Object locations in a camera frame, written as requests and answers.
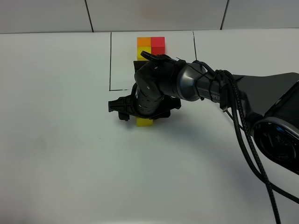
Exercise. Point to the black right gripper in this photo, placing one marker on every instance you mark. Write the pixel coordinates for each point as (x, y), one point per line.
(141, 106)

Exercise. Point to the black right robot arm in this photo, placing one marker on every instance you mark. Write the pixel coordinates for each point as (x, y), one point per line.
(268, 105)

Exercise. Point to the orange template cube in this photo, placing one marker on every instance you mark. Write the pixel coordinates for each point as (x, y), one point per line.
(143, 42)

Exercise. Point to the red template cube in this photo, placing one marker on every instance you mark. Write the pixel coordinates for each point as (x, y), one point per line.
(158, 45)

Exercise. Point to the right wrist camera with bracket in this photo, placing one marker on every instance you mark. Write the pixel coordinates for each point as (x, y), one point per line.
(139, 70)

